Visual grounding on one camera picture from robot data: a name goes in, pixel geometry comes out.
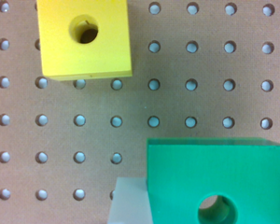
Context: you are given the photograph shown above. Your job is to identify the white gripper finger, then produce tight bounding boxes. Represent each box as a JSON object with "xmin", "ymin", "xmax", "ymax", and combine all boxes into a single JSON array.
[{"xmin": 107, "ymin": 177, "xmax": 153, "ymax": 224}]

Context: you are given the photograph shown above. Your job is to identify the dark green square block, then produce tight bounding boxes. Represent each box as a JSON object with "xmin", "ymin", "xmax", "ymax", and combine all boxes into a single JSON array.
[{"xmin": 147, "ymin": 138, "xmax": 280, "ymax": 224}]

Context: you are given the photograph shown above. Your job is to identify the yellow square block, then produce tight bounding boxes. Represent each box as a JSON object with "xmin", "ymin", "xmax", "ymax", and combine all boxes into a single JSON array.
[{"xmin": 36, "ymin": 0, "xmax": 133, "ymax": 80}]

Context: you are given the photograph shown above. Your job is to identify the brown pegboard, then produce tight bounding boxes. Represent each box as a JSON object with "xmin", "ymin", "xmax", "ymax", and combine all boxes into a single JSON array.
[{"xmin": 0, "ymin": 0, "xmax": 280, "ymax": 224}]

